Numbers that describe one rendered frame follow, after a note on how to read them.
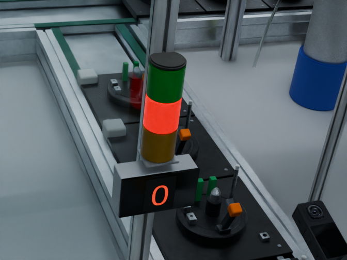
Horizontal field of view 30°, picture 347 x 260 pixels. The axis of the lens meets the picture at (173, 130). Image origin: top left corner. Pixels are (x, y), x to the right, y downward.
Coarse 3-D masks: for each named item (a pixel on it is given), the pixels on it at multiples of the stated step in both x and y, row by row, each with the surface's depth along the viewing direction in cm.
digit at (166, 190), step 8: (176, 176) 95; (152, 184) 94; (160, 184) 94; (168, 184) 95; (152, 192) 95; (160, 192) 95; (168, 192) 96; (144, 200) 95; (152, 200) 96; (160, 200) 96; (168, 200) 97; (144, 208) 96; (152, 208) 97; (160, 208) 97
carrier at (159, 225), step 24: (216, 192) 123; (240, 192) 136; (168, 216) 127; (192, 216) 123; (216, 216) 125; (240, 216) 127; (264, 216) 130; (168, 240) 121; (192, 240) 122; (216, 240) 121; (240, 240) 124
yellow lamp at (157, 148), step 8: (144, 128) 91; (144, 136) 91; (152, 136) 90; (160, 136) 90; (168, 136) 90; (176, 136) 92; (144, 144) 92; (152, 144) 91; (160, 144) 91; (168, 144) 91; (144, 152) 92; (152, 152) 92; (160, 152) 91; (168, 152) 92; (152, 160) 92; (160, 160) 92; (168, 160) 93
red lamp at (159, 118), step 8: (152, 104) 88; (160, 104) 87; (168, 104) 87; (176, 104) 88; (144, 112) 90; (152, 112) 88; (160, 112) 88; (168, 112) 88; (176, 112) 89; (144, 120) 90; (152, 120) 89; (160, 120) 88; (168, 120) 89; (176, 120) 90; (152, 128) 89; (160, 128) 89; (168, 128) 89; (176, 128) 91
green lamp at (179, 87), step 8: (152, 72) 85; (160, 72) 84; (168, 72) 84; (176, 72) 85; (184, 72) 86; (152, 80) 86; (160, 80) 85; (168, 80) 85; (176, 80) 85; (152, 88) 86; (160, 88) 86; (168, 88) 86; (176, 88) 86; (152, 96) 87; (160, 96) 86; (168, 96) 86; (176, 96) 87
